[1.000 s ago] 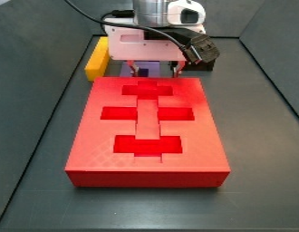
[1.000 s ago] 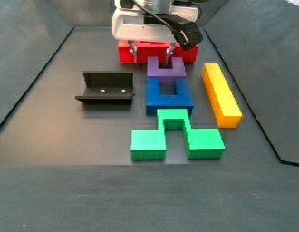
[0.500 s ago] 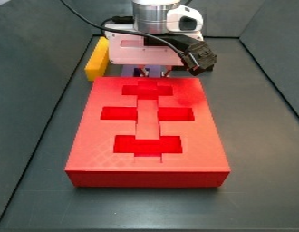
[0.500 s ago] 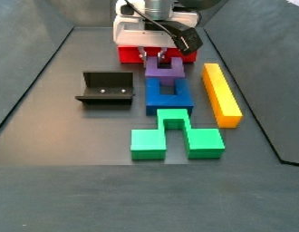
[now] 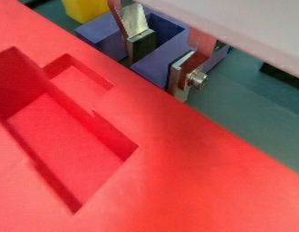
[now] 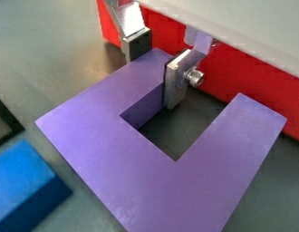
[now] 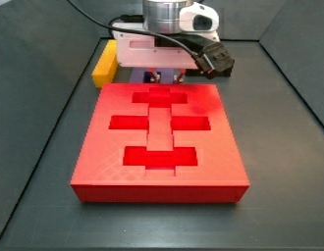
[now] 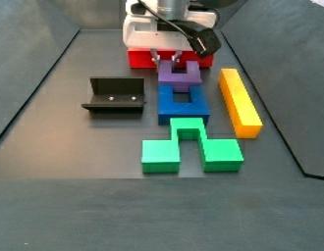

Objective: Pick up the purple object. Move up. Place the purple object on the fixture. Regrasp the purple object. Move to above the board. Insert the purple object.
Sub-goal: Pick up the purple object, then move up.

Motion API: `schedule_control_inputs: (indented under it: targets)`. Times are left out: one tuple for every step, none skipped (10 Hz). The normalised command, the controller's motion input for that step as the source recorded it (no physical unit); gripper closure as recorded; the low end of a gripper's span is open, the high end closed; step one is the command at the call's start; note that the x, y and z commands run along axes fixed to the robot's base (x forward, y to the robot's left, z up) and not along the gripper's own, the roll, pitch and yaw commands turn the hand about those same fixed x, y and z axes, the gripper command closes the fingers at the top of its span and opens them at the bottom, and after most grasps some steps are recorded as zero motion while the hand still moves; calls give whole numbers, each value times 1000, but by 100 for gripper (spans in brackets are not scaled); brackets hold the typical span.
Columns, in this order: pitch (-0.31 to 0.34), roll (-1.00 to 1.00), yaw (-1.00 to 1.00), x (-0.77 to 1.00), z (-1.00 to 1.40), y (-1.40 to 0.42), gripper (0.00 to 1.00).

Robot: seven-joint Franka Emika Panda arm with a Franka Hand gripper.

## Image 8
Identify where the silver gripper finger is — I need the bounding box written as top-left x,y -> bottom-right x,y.
171,50 -> 182,65
151,48 -> 162,68

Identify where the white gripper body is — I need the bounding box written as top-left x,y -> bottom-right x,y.
123,0 -> 219,52

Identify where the purple U-shaped block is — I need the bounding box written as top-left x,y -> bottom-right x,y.
159,61 -> 202,92

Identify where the red board with slots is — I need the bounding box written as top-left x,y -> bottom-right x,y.
127,47 -> 214,69

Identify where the black angled fixture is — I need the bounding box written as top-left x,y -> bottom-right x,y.
81,76 -> 145,113

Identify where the blue U-shaped block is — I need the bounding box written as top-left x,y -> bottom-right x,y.
159,84 -> 210,125

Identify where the yellow long block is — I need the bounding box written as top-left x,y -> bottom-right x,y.
219,69 -> 263,139

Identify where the green stepped block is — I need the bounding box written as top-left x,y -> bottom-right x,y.
141,118 -> 243,174

